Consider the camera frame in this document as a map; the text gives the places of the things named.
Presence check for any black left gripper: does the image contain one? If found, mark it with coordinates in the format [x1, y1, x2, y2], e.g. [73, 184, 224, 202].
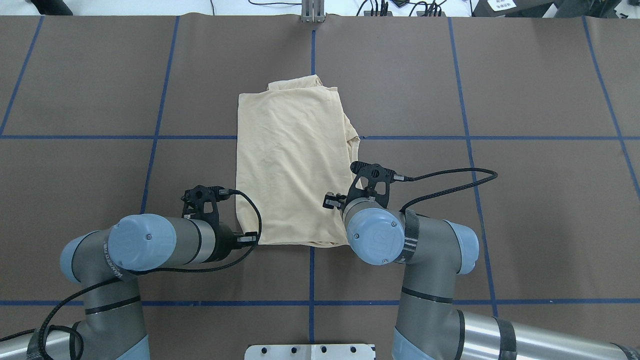
[215, 222, 259, 262]

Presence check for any beige long-sleeve printed shirt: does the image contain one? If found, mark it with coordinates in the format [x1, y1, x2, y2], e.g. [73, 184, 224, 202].
[235, 74, 361, 248]

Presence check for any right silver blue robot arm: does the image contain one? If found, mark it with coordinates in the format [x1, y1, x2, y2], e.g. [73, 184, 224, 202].
[323, 193, 639, 360]

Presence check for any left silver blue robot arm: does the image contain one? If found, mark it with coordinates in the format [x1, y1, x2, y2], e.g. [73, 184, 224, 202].
[1, 213, 262, 360]

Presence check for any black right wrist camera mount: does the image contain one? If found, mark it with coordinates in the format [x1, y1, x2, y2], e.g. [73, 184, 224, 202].
[345, 161, 411, 208]

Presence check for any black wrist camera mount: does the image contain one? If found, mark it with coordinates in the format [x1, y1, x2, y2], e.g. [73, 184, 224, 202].
[345, 161, 411, 208]
[180, 185, 237, 226]

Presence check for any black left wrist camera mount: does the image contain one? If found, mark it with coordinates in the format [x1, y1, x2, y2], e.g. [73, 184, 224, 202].
[180, 185, 237, 226]

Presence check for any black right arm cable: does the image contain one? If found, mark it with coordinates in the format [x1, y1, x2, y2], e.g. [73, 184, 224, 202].
[399, 167, 499, 215]

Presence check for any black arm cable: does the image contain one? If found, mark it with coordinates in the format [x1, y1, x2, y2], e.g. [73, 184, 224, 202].
[399, 167, 499, 215]
[0, 189, 263, 360]

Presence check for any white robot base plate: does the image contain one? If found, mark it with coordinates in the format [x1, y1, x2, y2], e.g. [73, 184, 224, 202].
[244, 343, 377, 360]

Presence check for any grey aluminium frame post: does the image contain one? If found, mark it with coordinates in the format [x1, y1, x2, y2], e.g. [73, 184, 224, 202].
[300, 0, 326, 24]

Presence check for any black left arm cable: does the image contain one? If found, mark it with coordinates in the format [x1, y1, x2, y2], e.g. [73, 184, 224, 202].
[0, 189, 263, 360]

